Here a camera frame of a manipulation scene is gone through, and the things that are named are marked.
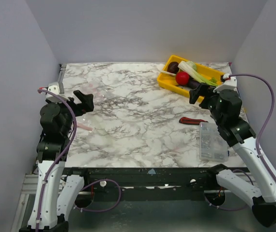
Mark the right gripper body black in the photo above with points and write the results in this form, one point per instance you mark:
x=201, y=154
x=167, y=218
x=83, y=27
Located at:
x=205, y=94

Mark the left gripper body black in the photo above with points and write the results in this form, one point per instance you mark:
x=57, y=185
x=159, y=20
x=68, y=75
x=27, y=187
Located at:
x=78, y=108

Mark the purple eggplant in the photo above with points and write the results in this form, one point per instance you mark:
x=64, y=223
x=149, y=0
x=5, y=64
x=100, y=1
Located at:
x=193, y=84

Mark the clear pink zip top bag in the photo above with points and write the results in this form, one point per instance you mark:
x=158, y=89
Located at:
x=100, y=93

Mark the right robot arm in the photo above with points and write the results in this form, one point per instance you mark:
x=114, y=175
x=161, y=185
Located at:
x=225, y=107

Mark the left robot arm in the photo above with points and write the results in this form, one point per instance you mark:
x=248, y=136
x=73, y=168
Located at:
x=52, y=204

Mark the white green leek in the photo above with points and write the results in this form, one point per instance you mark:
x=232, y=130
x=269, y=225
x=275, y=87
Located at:
x=194, y=74

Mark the green cabbage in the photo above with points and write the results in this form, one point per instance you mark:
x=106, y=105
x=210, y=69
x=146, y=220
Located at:
x=192, y=65

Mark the red black utility knife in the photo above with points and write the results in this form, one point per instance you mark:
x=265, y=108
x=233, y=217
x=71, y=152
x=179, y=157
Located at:
x=190, y=121

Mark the dark red beet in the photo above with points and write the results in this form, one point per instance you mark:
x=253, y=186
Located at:
x=173, y=67

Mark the clear plastic screw box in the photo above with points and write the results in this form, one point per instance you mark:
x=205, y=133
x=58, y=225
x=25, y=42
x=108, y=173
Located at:
x=212, y=146

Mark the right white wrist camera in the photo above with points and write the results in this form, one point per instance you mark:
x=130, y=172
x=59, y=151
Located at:
x=228, y=82

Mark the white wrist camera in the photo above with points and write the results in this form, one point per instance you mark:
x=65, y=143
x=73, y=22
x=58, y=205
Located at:
x=57, y=89
x=228, y=82

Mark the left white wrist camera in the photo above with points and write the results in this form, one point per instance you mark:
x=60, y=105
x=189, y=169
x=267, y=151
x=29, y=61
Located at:
x=57, y=89

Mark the aluminium frame rail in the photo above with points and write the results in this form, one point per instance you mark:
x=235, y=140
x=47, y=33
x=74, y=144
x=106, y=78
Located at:
x=60, y=78

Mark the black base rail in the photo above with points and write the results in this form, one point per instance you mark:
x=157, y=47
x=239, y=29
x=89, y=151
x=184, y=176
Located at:
x=145, y=184

